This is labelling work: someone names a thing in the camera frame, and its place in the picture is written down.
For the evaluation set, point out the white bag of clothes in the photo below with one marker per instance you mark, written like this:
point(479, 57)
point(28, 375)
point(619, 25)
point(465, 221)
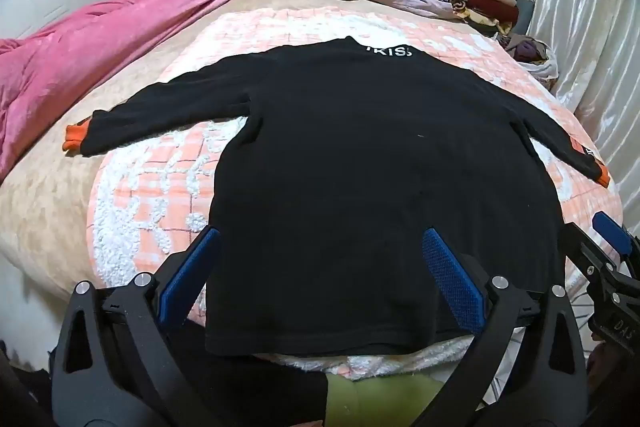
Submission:
point(532, 54)

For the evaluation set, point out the pink quilt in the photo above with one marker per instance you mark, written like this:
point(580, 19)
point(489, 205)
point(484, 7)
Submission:
point(75, 57)

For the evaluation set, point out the dark cloth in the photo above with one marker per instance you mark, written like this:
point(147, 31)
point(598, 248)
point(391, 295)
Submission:
point(260, 387)

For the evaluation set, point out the white satin curtain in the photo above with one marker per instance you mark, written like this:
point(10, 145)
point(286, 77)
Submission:
point(585, 32)

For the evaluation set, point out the pink and white checked blanket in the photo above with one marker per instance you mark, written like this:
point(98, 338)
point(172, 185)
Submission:
point(150, 187)

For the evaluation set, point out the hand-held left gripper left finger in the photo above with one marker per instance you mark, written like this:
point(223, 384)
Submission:
point(190, 269)

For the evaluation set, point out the black sweater with orange cuffs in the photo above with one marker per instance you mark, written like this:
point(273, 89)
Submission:
point(350, 157)

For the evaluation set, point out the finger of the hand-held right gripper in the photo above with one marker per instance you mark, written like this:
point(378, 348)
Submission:
point(611, 231)
point(590, 252)

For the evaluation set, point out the beige bed sheet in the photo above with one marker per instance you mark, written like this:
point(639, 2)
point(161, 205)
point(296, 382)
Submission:
point(45, 207)

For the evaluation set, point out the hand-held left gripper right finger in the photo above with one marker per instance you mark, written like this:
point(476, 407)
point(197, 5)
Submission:
point(452, 279)

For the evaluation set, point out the green garment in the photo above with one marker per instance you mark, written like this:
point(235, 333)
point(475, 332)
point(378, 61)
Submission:
point(380, 399)

